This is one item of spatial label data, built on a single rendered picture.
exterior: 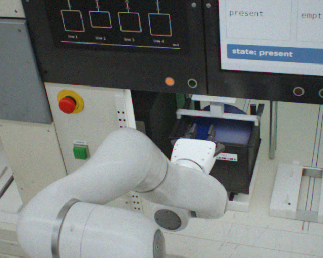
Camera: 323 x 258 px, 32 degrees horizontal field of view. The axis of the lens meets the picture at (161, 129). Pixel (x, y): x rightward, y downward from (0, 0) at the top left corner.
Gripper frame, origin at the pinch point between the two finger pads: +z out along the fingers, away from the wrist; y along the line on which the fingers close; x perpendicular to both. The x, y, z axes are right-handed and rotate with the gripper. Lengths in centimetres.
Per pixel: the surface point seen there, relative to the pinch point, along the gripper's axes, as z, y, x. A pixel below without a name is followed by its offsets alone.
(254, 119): 15.0, 11.0, -4.9
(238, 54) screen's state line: -14.4, 12.6, 31.7
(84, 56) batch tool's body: -14.2, -21.5, 29.0
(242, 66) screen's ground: -14.4, 13.4, 29.0
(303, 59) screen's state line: -14.5, 25.2, 31.6
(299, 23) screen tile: -14.4, 24.2, 38.9
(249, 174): 6.6, 10.9, -18.1
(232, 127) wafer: 20.3, 3.6, -12.4
